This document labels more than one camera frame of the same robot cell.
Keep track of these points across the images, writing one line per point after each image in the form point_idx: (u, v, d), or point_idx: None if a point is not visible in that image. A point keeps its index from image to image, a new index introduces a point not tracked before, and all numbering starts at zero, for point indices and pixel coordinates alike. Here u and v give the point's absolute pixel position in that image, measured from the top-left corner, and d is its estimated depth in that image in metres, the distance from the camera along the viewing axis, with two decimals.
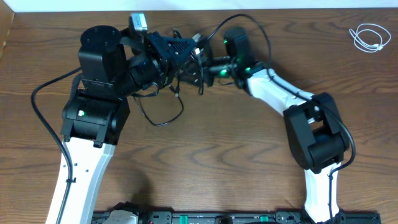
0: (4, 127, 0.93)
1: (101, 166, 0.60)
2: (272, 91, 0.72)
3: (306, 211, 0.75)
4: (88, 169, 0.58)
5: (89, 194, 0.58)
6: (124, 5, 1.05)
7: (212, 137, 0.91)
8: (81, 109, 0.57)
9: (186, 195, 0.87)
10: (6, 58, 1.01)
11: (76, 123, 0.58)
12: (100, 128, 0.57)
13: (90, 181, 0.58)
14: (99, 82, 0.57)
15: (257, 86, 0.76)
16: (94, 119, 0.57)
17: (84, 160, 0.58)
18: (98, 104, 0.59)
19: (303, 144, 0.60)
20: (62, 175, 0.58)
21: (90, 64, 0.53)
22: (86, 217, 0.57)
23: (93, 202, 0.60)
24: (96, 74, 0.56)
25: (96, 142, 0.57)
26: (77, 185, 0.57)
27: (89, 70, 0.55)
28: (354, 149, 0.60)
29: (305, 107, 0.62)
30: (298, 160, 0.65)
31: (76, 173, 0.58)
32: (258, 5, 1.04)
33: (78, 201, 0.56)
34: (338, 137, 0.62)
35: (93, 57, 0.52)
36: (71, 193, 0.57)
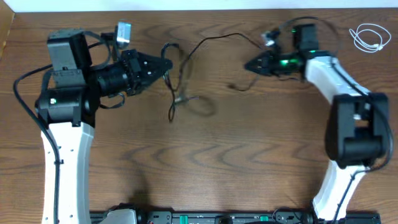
0: (5, 127, 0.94)
1: (85, 144, 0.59)
2: (329, 78, 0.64)
3: (313, 204, 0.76)
4: (73, 148, 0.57)
5: (80, 173, 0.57)
6: (124, 5, 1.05)
7: (212, 138, 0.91)
8: (52, 98, 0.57)
9: (186, 195, 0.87)
10: (7, 60, 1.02)
11: (50, 112, 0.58)
12: (74, 110, 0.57)
13: (78, 159, 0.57)
14: (69, 70, 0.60)
15: (315, 69, 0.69)
16: (66, 103, 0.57)
17: (68, 140, 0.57)
18: (68, 90, 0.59)
19: (339, 134, 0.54)
20: (49, 160, 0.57)
21: (58, 52, 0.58)
22: (81, 195, 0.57)
23: (86, 180, 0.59)
24: (66, 62, 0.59)
25: (73, 123, 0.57)
26: (66, 166, 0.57)
27: (59, 60, 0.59)
28: (390, 157, 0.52)
29: (359, 98, 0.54)
30: (327, 148, 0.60)
31: (62, 155, 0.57)
32: (259, 5, 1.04)
33: (69, 182, 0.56)
34: (379, 142, 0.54)
35: (62, 43, 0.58)
36: (61, 175, 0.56)
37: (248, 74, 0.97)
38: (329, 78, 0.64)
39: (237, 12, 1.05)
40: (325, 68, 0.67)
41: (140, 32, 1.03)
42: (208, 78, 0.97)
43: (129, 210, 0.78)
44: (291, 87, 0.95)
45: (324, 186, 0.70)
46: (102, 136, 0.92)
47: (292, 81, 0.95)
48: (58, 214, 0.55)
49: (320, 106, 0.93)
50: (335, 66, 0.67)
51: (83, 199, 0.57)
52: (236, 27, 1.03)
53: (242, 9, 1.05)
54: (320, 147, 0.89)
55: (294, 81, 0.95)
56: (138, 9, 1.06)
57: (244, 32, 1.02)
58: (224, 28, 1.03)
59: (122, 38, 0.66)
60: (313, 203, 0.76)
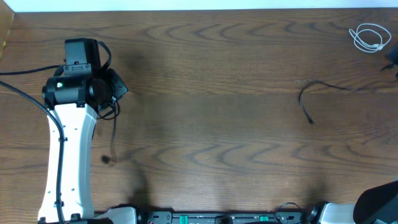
0: (5, 127, 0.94)
1: (87, 125, 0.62)
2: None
3: (325, 208, 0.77)
4: (76, 127, 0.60)
5: (83, 150, 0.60)
6: (123, 5, 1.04)
7: (212, 138, 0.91)
8: (59, 83, 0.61)
9: (186, 195, 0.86)
10: (7, 60, 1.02)
11: (56, 96, 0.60)
12: (79, 93, 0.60)
13: (81, 136, 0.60)
14: (79, 64, 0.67)
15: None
16: (71, 88, 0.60)
17: (72, 120, 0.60)
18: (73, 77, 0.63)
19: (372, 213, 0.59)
20: (53, 139, 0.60)
21: (73, 48, 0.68)
22: (84, 172, 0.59)
23: (88, 159, 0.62)
24: (78, 56, 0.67)
25: (78, 103, 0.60)
26: (69, 143, 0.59)
27: (72, 56, 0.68)
28: None
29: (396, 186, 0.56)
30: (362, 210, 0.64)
31: (66, 133, 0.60)
32: (259, 5, 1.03)
33: (73, 158, 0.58)
34: None
35: (79, 42, 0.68)
36: (64, 151, 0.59)
37: (248, 74, 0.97)
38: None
39: (237, 12, 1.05)
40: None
41: (140, 32, 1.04)
42: (208, 78, 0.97)
43: (130, 208, 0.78)
44: (291, 87, 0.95)
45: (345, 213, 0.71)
46: (102, 136, 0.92)
47: (291, 82, 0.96)
48: (60, 188, 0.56)
49: (319, 106, 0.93)
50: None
51: (84, 177, 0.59)
52: (235, 27, 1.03)
53: (242, 8, 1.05)
54: (320, 147, 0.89)
55: (294, 81, 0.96)
56: (138, 9, 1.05)
57: (244, 32, 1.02)
58: (224, 28, 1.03)
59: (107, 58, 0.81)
60: (323, 203, 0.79)
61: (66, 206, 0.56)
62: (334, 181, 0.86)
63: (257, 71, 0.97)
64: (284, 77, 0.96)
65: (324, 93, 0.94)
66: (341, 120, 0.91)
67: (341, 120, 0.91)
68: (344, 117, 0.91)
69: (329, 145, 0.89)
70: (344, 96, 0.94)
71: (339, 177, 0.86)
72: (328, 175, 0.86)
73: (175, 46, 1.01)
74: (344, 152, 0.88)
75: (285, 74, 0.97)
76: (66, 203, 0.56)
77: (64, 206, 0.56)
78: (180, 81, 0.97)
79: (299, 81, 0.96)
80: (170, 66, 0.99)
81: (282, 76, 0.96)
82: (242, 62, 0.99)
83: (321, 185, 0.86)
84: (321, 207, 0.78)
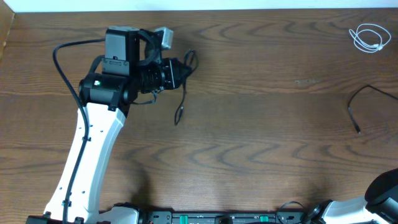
0: (4, 127, 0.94)
1: (114, 130, 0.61)
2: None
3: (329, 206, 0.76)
4: (103, 129, 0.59)
5: (102, 154, 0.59)
6: (122, 5, 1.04)
7: (212, 138, 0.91)
8: (97, 80, 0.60)
9: (186, 195, 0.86)
10: (7, 59, 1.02)
11: (92, 93, 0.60)
12: (113, 97, 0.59)
13: (104, 140, 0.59)
14: (119, 60, 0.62)
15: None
16: (108, 89, 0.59)
17: (100, 121, 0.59)
18: (112, 76, 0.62)
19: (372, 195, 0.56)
20: (77, 136, 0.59)
21: (113, 42, 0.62)
22: (97, 176, 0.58)
23: (104, 163, 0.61)
24: (117, 53, 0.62)
25: (111, 106, 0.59)
26: (91, 144, 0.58)
27: (112, 50, 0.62)
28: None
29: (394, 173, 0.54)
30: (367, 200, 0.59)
31: (91, 133, 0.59)
32: (258, 5, 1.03)
33: (91, 159, 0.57)
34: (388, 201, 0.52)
35: (120, 35, 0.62)
36: (85, 151, 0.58)
37: (248, 74, 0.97)
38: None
39: (237, 12, 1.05)
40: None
41: None
42: (208, 78, 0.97)
43: (132, 210, 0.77)
44: (291, 87, 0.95)
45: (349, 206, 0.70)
46: None
47: (291, 82, 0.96)
48: (72, 188, 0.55)
49: (319, 106, 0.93)
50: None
51: (96, 180, 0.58)
52: (235, 27, 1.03)
53: (242, 8, 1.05)
54: (320, 147, 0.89)
55: (294, 81, 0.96)
56: (138, 10, 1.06)
57: (244, 32, 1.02)
58: (224, 28, 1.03)
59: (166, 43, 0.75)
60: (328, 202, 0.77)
61: (73, 208, 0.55)
62: (334, 181, 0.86)
63: (257, 71, 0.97)
64: (284, 76, 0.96)
65: (324, 93, 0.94)
66: (341, 121, 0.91)
67: (341, 120, 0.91)
68: (344, 117, 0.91)
69: (329, 145, 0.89)
70: (344, 96, 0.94)
71: (338, 177, 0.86)
72: (329, 175, 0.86)
73: (175, 46, 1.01)
74: (344, 152, 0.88)
75: (285, 74, 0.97)
76: (74, 204, 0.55)
77: (72, 206, 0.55)
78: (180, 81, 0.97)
79: (298, 81, 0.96)
80: None
81: (282, 76, 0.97)
82: (242, 62, 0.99)
83: (321, 185, 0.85)
84: (326, 205, 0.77)
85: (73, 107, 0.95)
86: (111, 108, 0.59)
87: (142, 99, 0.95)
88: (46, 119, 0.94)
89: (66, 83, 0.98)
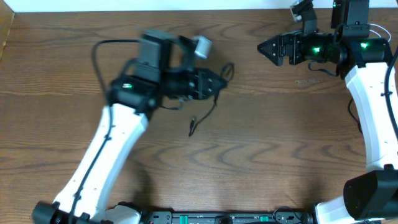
0: (4, 127, 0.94)
1: (134, 134, 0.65)
2: (372, 119, 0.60)
3: (316, 209, 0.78)
4: (124, 132, 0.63)
5: (119, 155, 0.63)
6: (122, 5, 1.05)
7: (212, 138, 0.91)
8: (129, 83, 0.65)
9: (186, 196, 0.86)
10: (6, 59, 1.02)
11: (121, 95, 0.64)
12: (140, 102, 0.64)
13: (124, 141, 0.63)
14: (150, 66, 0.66)
15: (352, 88, 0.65)
16: (136, 94, 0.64)
17: (123, 123, 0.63)
18: (141, 83, 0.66)
19: (357, 199, 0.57)
20: (100, 134, 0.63)
21: (148, 48, 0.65)
22: (111, 175, 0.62)
23: (119, 163, 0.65)
24: (149, 60, 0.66)
25: (137, 111, 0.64)
26: (111, 144, 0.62)
27: (145, 55, 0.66)
28: (381, 210, 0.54)
29: (367, 178, 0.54)
30: (350, 202, 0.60)
31: (113, 133, 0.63)
32: (258, 5, 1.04)
33: (109, 157, 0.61)
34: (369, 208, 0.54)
35: (155, 43, 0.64)
36: (105, 149, 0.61)
37: (248, 74, 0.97)
38: (375, 119, 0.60)
39: (237, 12, 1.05)
40: (377, 101, 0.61)
41: (140, 32, 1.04)
42: None
43: (135, 212, 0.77)
44: (291, 87, 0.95)
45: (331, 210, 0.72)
46: None
47: (291, 82, 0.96)
48: (86, 182, 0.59)
49: (319, 106, 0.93)
50: (389, 101, 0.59)
51: (109, 178, 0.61)
52: (235, 27, 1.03)
53: (242, 8, 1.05)
54: (320, 147, 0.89)
55: (294, 81, 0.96)
56: (138, 9, 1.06)
57: (244, 32, 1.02)
58: (224, 28, 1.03)
59: (200, 51, 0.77)
60: (314, 208, 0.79)
61: (84, 200, 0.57)
62: (334, 181, 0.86)
63: (257, 71, 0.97)
64: (284, 76, 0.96)
65: (324, 93, 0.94)
66: (340, 121, 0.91)
67: (341, 120, 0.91)
68: (344, 117, 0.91)
69: (329, 145, 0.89)
70: (344, 96, 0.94)
71: (338, 177, 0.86)
72: (328, 175, 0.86)
73: None
74: (344, 152, 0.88)
75: (285, 74, 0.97)
76: (84, 198, 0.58)
77: (81, 200, 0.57)
78: None
79: (298, 81, 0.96)
80: None
81: (282, 76, 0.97)
82: (242, 62, 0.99)
83: (321, 185, 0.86)
84: (315, 212, 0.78)
85: (74, 107, 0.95)
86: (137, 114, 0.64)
87: (166, 104, 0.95)
88: (46, 119, 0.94)
89: (66, 83, 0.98)
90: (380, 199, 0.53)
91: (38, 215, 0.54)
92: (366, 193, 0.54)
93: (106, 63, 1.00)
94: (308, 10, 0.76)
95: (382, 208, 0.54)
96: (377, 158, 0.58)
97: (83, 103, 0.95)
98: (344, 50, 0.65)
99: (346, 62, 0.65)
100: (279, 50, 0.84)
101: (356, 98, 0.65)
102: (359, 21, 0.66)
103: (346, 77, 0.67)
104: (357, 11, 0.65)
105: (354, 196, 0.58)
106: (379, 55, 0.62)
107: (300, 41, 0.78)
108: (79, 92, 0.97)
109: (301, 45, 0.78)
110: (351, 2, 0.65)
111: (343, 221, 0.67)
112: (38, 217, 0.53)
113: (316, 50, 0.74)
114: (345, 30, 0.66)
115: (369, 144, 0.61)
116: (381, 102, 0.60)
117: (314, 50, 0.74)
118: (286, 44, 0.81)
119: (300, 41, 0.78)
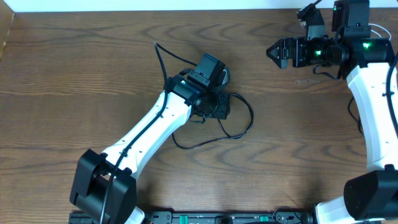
0: (5, 127, 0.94)
1: (179, 120, 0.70)
2: (372, 119, 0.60)
3: (316, 209, 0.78)
4: (174, 114, 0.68)
5: (163, 134, 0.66)
6: (122, 5, 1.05)
7: (212, 138, 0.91)
8: (184, 80, 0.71)
9: (186, 195, 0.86)
10: (6, 59, 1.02)
11: (175, 88, 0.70)
12: (191, 97, 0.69)
13: (171, 124, 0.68)
14: (203, 76, 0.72)
15: (354, 89, 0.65)
16: (188, 91, 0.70)
17: (174, 107, 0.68)
18: (193, 85, 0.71)
19: (357, 199, 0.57)
20: (153, 112, 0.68)
21: (208, 63, 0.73)
22: (151, 150, 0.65)
23: (159, 144, 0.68)
24: (205, 70, 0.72)
25: (187, 101, 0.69)
26: (161, 121, 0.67)
27: (203, 66, 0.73)
28: (382, 209, 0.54)
29: (367, 177, 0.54)
30: (350, 203, 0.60)
31: (165, 113, 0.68)
32: (258, 5, 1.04)
33: (158, 131, 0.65)
34: (369, 208, 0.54)
35: (214, 60, 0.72)
36: (154, 124, 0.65)
37: (248, 74, 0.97)
38: (376, 119, 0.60)
39: (237, 12, 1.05)
40: (378, 101, 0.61)
41: (140, 32, 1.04)
42: None
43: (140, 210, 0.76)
44: (291, 87, 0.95)
45: (331, 210, 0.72)
46: (102, 136, 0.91)
47: (291, 82, 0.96)
48: (133, 144, 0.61)
49: (319, 106, 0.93)
50: (390, 101, 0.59)
51: (150, 152, 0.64)
52: (235, 27, 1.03)
53: (241, 8, 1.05)
54: (320, 147, 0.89)
55: (294, 81, 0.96)
56: (138, 10, 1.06)
57: (244, 32, 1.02)
58: (225, 28, 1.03)
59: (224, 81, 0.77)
60: (314, 207, 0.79)
61: (129, 159, 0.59)
62: (334, 181, 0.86)
63: (257, 71, 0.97)
64: (284, 76, 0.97)
65: (324, 93, 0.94)
66: (340, 121, 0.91)
67: (341, 120, 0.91)
68: (344, 117, 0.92)
69: (329, 145, 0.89)
70: (344, 96, 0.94)
71: (338, 177, 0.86)
72: (328, 175, 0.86)
73: (175, 46, 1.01)
74: (344, 152, 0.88)
75: (285, 75, 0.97)
76: (129, 157, 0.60)
77: (127, 157, 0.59)
78: None
79: (298, 81, 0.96)
80: (170, 66, 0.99)
81: (282, 76, 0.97)
82: (242, 62, 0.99)
83: (321, 185, 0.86)
84: (315, 211, 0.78)
85: (74, 107, 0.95)
86: (186, 104, 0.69)
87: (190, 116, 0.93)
88: (46, 119, 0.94)
89: (66, 83, 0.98)
90: (380, 198, 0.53)
91: (85, 162, 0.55)
92: (366, 192, 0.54)
93: (106, 64, 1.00)
94: (313, 15, 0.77)
95: (382, 208, 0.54)
96: (379, 158, 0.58)
97: (83, 103, 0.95)
98: (347, 50, 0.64)
99: (349, 62, 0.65)
100: (281, 53, 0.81)
101: (357, 99, 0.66)
102: (360, 22, 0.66)
103: (347, 77, 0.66)
104: (357, 13, 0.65)
105: (355, 197, 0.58)
106: (382, 55, 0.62)
107: (304, 44, 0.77)
108: (79, 92, 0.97)
109: (305, 48, 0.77)
110: (352, 4, 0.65)
111: (344, 221, 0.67)
112: (83, 163, 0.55)
113: (318, 53, 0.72)
114: (346, 32, 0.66)
115: (369, 144, 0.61)
116: (382, 101, 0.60)
117: (316, 53, 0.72)
118: (289, 46, 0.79)
119: (303, 45, 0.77)
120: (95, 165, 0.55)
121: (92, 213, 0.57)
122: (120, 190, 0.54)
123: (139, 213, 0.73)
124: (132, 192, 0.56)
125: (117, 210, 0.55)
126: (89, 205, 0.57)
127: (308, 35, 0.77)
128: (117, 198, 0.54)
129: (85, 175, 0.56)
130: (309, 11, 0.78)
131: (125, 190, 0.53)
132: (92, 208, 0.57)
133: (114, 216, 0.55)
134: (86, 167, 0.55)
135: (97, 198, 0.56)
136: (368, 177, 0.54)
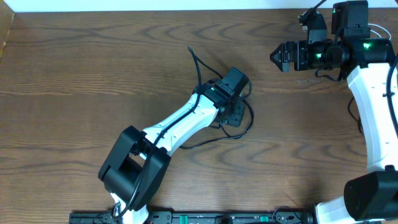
0: (4, 127, 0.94)
1: (208, 119, 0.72)
2: (373, 119, 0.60)
3: (316, 209, 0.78)
4: (205, 112, 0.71)
5: (193, 129, 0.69)
6: (122, 5, 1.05)
7: (212, 138, 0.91)
8: (213, 88, 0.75)
9: (186, 195, 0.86)
10: (6, 59, 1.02)
11: (206, 91, 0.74)
12: (219, 101, 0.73)
13: (202, 120, 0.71)
14: (228, 88, 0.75)
15: (354, 89, 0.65)
16: (217, 97, 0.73)
17: (206, 105, 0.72)
18: (219, 93, 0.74)
19: (357, 199, 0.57)
20: (185, 106, 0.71)
21: (232, 74, 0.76)
22: (181, 140, 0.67)
23: (187, 137, 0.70)
24: (231, 81, 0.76)
25: (216, 104, 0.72)
26: (194, 116, 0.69)
27: (228, 78, 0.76)
28: (383, 209, 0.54)
29: (367, 177, 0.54)
30: (350, 203, 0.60)
31: (197, 109, 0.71)
32: (258, 5, 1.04)
33: (190, 124, 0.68)
34: (369, 208, 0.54)
35: (239, 74, 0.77)
36: (188, 117, 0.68)
37: (248, 74, 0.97)
38: (377, 119, 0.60)
39: (237, 12, 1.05)
40: (379, 102, 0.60)
41: (140, 32, 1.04)
42: (208, 77, 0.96)
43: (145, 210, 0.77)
44: (291, 87, 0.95)
45: (331, 210, 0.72)
46: (102, 136, 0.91)
47: (291, 82, 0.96)
48: (169, 129, 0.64)
49: (319, 106, 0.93)
50: (391, 101, 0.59)
51: (180, 142, 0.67)
52: (235, 27, 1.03)
53: (241, 8, 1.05)
54: (320, 147, 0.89)
55: (294, 81, 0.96)
56: (138, 10, 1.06)
57: (244, 32, 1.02)
58: (224, 28, 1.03)
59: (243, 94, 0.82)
60: (315, 207, 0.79)
61: (166, 140, 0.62)
62: (334, 181, 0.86)
63: (257, 71, 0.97)
64: (283, 76, 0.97)
65: (324, 93, 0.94)
66: (340, 121, 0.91)
67: (341, 121, 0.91)
68: (344, 117, 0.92)
69: (329, 145, 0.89)
70: (344, 96, 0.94)
71: (338, 177, 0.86)
72: (328, 175, 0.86)
73: (175, 45, 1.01)
74: (344, 152, 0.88)
75: (285, 75, 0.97)
76: (165, 139, 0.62)
77: (163, 139, 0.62)
78: (180, 80, 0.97)
79: (298, 81, 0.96)
80: (170, 66, 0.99)
81: (282, 76, 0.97)
82: (242, 62, 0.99)
83: (321, 185, 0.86)
84: (315, 211, 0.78)
85: (74, 107, 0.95)
86: (215, 107, 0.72)
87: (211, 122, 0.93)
88: (46, 119, 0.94)
89: (66, 83, 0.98)
90: (381, 199, 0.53)
91: (126, 135, 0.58)
92: (367, 192, 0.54)
93: (106, 64, 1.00)
94: (313, 18, 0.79)
95: (383, 208, 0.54)
96: (379, 158, 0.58)
97: (83, 103, 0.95)
98: (347, 50, 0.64)
99: (349, 62, 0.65)
100: (283, 56, 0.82)
101: (357, 99, 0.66)
102: (360, 24, 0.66)
103: (347, 77, 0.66)
104: (356, 15, 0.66)
105: (355, 197, 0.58)
106: (382, 55, 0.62)
107: (305, 48, 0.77)
108: (79, 92, 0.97)
109: (306, 52, 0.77)
110: (351, 7, 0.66)
111: (344, 221, 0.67)
112: (125, 136, 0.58)
113: (319, 56, 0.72)
114: (346, 32, 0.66)
115: (370, 144, 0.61)
116: (383, 101, 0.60)
117: (317, 55, 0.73)
118: (290, 50, 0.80)
119: (304, 48, 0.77)
120: (136, 140, 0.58)
121: (118, 190, 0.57)
122: (157, 165, 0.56)
123: (143, 211, 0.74)
124: (163, 170, 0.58)
125: (147, 187, 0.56)
126: (118, 183, 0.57)
127: (309, 37, 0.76)
128: (152, 173, 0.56)
129: (122, 149, 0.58)
130: (310, 16, 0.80)
131: (161, 166, 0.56)
132: (119, 185, 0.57)
133: (142, 193, 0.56)
134: (127, 141, 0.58)
135: (127, 176, 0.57)
136: (369, 177, 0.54)
